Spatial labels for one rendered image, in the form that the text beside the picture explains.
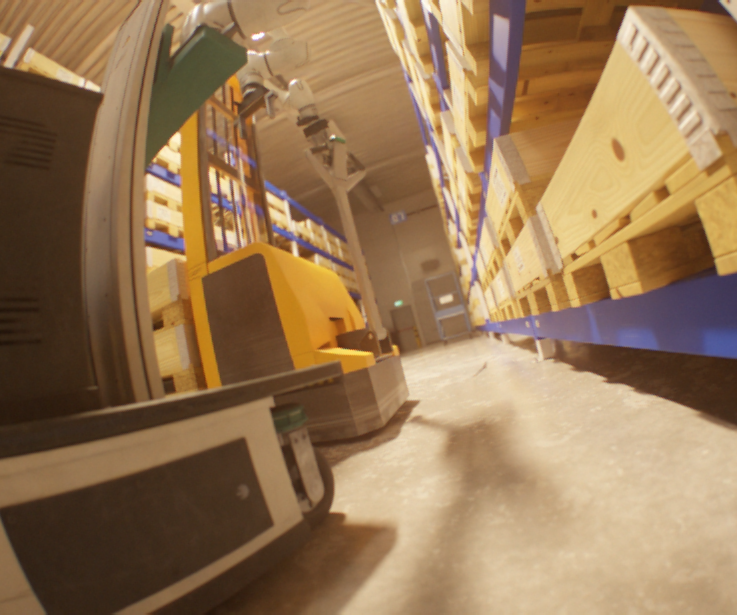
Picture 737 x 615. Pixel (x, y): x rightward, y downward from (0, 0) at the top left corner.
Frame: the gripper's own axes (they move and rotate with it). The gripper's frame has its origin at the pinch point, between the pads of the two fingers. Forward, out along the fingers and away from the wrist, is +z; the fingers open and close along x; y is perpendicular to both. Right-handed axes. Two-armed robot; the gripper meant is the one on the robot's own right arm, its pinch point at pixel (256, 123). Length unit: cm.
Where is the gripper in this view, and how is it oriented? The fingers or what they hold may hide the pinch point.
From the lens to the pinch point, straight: 121.5
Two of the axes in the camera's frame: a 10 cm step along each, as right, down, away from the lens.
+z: 2.5, 9.6, -1.3
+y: -4.8, 0.1, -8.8
